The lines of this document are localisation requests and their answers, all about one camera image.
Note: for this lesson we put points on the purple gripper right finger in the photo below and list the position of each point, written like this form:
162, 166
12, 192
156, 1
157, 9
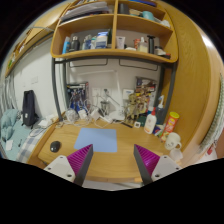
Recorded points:
153, 167

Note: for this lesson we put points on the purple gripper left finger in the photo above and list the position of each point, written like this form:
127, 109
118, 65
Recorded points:
73, 167

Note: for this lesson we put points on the black computer mouse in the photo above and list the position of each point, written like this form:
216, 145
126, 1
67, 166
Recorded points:
55, 146

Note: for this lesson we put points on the blue mouse pad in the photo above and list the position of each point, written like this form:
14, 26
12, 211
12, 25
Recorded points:
103, 140

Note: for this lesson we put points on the white mug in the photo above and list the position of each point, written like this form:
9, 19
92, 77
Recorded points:
173, 141

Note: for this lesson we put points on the white lotion bottle red cap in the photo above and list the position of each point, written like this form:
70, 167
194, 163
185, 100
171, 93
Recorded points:
150, 122

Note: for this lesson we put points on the yellow red snack can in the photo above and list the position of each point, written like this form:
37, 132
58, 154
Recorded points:
170, 125

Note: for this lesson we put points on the blue spray bottle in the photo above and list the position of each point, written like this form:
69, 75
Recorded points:
160, 109

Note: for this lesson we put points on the golden robot figurine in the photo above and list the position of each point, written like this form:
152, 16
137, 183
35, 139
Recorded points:
133, 109

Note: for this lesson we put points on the black backpack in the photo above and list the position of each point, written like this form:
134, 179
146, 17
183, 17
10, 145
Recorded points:
28, 109

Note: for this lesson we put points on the blue figure box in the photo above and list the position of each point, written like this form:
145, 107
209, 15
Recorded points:
78, 94

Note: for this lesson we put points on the teal blanket on bed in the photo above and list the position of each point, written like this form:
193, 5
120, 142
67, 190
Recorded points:
8, 120

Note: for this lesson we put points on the black bottle on shelf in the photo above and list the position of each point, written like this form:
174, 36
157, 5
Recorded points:
151, 43

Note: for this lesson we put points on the white tube on shelf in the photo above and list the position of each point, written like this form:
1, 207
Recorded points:
120, 42

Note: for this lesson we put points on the wooden shelf unit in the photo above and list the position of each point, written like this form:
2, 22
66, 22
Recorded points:
89, 29

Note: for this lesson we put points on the white charger with cables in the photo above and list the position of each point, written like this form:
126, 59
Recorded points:
82, 114

